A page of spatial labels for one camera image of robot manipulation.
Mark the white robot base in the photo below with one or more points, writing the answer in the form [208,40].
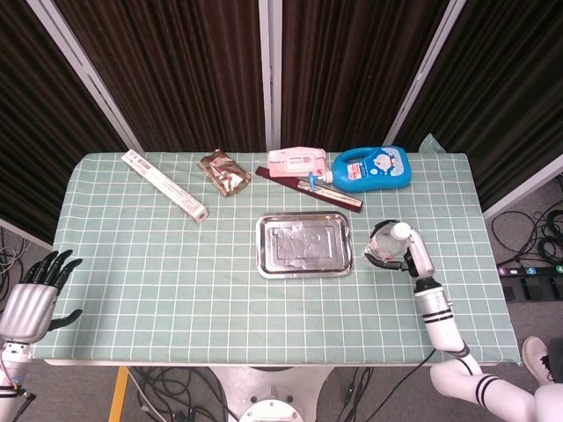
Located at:
[272,395]

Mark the white partition frame post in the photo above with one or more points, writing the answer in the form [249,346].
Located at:
[270,66]
[83,70]
[422,74]

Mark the transparent plastic water bottle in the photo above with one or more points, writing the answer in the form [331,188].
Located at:
[389,246]

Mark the yellow floor tape strip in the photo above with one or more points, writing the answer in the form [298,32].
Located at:
[118,395]

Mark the white shoe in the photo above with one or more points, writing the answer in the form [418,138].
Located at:
[533,356]

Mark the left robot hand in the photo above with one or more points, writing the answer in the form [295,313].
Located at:
[26,312]

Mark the gold foil snack packet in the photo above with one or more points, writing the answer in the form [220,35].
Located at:
[224,173]

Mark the dark brown curtain panel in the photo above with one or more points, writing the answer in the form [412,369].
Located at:
[506,88]
[176,66]
[347,66]
[35,132]

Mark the pink wet wipes pack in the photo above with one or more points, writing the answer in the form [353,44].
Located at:
[292,162]

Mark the green checked tablecloth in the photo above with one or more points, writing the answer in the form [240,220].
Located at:
[154,285]

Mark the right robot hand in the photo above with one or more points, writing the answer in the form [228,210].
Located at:
[421,255]

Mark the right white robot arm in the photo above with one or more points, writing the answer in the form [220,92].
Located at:
[440,325]

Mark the black power strip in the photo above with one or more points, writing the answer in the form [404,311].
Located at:
[528,270]

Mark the rectangular stainless steel tray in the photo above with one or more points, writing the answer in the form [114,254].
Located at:
[303,246]

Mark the long white cling film box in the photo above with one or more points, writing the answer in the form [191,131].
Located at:
[163,184]

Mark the long dark red box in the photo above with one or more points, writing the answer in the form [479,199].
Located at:
[343,201]

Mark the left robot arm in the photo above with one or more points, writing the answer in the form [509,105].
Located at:
[11,378]

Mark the blue pump detergent bottle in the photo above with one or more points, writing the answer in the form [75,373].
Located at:
[374,171]

